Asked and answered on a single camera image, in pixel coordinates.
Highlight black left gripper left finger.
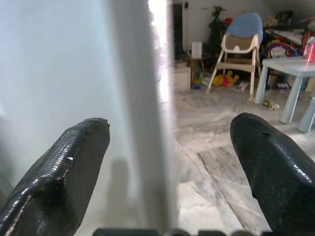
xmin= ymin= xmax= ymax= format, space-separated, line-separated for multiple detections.
xmin=0 ymin=117 xmax=111 ymax=236

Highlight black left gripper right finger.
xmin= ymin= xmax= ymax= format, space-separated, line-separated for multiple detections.
xmin=229 ymin=112 xmax=315 ymax=236

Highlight white mini fridge body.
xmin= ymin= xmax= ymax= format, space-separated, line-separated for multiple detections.
xmin=0 ymin=0 xmax=177 ymax=236

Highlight small floor toy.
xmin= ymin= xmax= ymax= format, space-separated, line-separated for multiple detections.
xmin=262 ymin=99 xmax=281 ymax=110

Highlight yellow plastic toy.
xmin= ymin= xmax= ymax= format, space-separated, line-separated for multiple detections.
xmin=213 ymin=70 xmax=240 ymax=87

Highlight light blue kids table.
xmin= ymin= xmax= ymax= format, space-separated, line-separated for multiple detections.
xmin=254 ymin=56 xmax=315 ymax=124

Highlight cream baby high chair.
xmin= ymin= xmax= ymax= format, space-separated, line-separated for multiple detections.
xmin=205 ymin=33 xmax=262 ymax=103

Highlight colourful round toy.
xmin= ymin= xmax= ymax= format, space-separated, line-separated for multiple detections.
xmin=264 ymin=39 xmax=305 ymax=59

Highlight pink bottle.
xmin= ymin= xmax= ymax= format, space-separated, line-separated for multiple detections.
xmin=304 ymin=36 xmax=315 ymax=63

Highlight white storage crate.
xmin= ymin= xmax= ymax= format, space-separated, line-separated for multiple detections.
xmin=174 ymin=66 xmax=192 ymax=91

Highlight blue cloth on high chair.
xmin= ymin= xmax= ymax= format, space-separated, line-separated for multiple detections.
xmin=225 ymin=11 xmax=263 ymax=37

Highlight dark green artificial tree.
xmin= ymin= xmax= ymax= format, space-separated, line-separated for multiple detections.
xmin=208 ymin=7 xmax=226 ymax=59

